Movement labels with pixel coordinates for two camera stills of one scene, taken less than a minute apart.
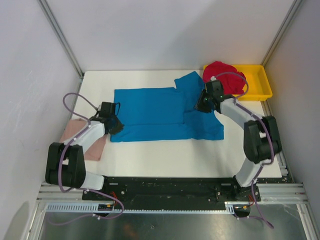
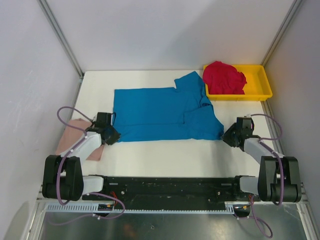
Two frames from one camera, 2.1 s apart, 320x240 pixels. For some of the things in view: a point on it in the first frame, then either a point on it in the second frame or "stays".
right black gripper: (199, 105) -> (226, 136)
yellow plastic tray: (259, 86) stays
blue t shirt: (165, 113) stays
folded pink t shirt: (74, 126) stays
